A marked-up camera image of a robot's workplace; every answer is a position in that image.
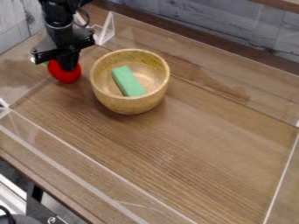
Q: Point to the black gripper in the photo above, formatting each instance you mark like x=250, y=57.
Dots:
x=61, y=45

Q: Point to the red plush fruit green stem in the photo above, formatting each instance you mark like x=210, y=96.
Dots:
x=61, y=75

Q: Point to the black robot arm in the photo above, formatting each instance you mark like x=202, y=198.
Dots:
x=59, y=12

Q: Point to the wooden bowl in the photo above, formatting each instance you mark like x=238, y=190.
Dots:
x=149, y=69

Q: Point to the green rectangular block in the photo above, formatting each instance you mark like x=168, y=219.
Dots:
x=127, y=82

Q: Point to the clear acrylic corner bracket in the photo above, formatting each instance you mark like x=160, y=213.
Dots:
x=104, y=32

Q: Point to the clear acrylic tray wall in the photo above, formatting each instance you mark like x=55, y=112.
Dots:
x=100, y=196

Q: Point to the black metal table frame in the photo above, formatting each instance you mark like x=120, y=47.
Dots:
x=45, y=209

